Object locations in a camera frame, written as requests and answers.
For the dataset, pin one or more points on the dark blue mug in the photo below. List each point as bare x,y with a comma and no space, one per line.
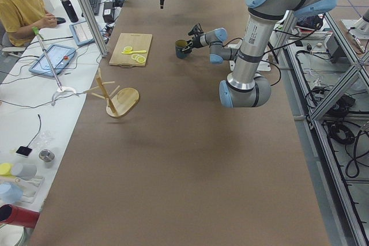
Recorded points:
180,51

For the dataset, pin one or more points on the wooden cup storage rack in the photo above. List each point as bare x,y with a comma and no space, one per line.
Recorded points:
119,101

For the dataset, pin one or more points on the small metal cup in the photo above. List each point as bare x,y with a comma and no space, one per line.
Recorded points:
46,155

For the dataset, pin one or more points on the grey cup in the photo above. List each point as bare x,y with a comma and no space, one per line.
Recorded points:
24,171

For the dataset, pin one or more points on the yellow cup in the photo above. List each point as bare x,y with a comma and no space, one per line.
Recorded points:
5,169

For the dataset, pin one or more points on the light blue cup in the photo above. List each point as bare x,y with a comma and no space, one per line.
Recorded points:
10,193

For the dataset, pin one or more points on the yellow plastic knife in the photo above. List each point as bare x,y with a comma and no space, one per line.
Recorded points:
134,52

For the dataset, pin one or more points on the black small box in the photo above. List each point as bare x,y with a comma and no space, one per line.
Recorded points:
108,12

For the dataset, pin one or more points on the wooden cutting board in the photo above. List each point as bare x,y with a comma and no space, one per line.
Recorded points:
138,41

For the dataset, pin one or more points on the blue teach pendant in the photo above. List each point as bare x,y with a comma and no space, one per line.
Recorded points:
60,57
81,33

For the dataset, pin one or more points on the black water bottle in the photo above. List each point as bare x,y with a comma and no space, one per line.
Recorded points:
71,13

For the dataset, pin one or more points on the black computer mouse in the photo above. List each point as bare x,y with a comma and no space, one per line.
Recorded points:
60,20

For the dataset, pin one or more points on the reach grabber tool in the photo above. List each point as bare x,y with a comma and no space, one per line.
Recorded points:
61,88

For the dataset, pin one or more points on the person in yellow shirt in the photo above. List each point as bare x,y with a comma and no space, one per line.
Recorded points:
19,17

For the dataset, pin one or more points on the black square pad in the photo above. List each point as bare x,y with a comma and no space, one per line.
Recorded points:
24,151

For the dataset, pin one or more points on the red bottle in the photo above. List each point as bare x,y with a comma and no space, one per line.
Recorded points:
18,216

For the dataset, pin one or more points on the aluminium frame post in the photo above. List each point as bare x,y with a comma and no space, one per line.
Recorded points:
93,26

